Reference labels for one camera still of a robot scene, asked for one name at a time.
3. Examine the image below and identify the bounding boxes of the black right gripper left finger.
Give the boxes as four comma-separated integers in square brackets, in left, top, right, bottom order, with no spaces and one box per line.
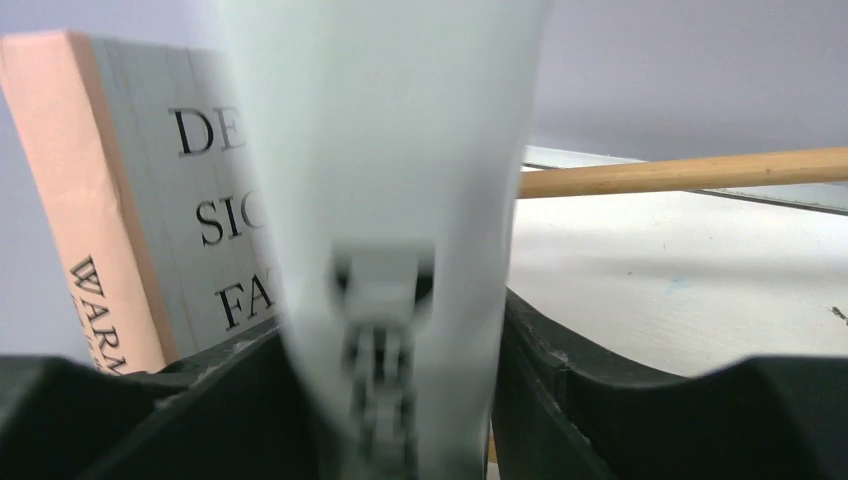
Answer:
[1,320,318,479]

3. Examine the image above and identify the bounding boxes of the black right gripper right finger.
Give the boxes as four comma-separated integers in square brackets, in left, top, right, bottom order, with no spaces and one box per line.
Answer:
[492,293,847,479]

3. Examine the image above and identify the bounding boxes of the pink Warm Chord book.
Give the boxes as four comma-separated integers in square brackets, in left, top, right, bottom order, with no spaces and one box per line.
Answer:
[1,30,278,375]

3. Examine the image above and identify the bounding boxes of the brown Decorate Furniture book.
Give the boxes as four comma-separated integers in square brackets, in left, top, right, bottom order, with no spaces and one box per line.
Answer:
[216,1,552,479]

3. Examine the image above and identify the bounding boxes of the wooden book rack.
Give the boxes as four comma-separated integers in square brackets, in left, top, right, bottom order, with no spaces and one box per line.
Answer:
[518,147,847,199]

